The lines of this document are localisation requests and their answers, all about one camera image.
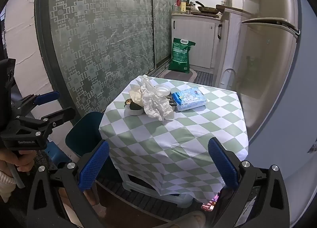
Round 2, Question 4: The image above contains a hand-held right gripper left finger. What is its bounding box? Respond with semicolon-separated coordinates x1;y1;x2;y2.
26;140;111;228

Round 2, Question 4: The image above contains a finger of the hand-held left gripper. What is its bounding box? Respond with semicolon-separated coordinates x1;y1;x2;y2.
15;107;76;134
11;91;60;119

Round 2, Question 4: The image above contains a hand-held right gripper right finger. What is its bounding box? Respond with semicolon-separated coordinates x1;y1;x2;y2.
207;137;290;228

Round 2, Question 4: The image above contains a white bowl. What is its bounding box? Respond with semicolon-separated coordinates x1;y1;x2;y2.
124;104;144;116

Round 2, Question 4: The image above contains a beige bread piece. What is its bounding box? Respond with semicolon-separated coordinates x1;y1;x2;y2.
129;85;144;106

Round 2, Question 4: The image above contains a white plastic bag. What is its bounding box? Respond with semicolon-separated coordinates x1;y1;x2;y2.
139;75;175;121

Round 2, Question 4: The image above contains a clear plastic container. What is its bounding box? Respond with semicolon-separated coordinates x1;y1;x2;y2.
155;85;172;97

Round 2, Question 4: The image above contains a person's left forearm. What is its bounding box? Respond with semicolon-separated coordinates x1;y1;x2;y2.
0;168;16;202

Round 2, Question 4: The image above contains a person's left hand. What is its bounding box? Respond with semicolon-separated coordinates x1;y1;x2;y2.
0;149;37;176

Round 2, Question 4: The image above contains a blue plastic stool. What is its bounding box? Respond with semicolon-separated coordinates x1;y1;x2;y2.
45;141;72;169

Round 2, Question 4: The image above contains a smartphone with lit screen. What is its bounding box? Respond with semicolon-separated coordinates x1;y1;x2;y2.
201;186;238;218

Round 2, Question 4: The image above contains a person's foot in white sock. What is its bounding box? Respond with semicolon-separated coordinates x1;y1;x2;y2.
92;201;107;218

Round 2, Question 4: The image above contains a green white checkered tablecloth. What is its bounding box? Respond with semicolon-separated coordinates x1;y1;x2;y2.
98;75;249;197

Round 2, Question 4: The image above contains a patterned frosted glass door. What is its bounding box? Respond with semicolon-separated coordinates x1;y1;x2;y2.
35;0;156;120
152;0;179;70

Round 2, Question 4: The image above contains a blue tissue pack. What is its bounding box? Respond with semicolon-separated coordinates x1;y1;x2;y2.
172;88;207;112

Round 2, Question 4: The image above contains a grey striped rug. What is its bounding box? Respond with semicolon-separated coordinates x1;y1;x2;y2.
193;70;215;87

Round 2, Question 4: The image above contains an oval floor mat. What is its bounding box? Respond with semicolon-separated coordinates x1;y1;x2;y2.
158;69;198;85

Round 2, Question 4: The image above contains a beige refrigerator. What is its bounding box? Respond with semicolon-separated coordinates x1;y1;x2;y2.
230;0;301;141

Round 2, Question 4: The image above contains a green rice bag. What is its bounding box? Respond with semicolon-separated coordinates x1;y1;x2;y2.
168;38;196;73

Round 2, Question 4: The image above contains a low white cabinet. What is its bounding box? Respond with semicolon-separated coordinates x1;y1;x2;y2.
171;13;222;70

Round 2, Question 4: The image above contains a frying pan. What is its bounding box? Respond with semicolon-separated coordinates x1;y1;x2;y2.
195;1;220;13

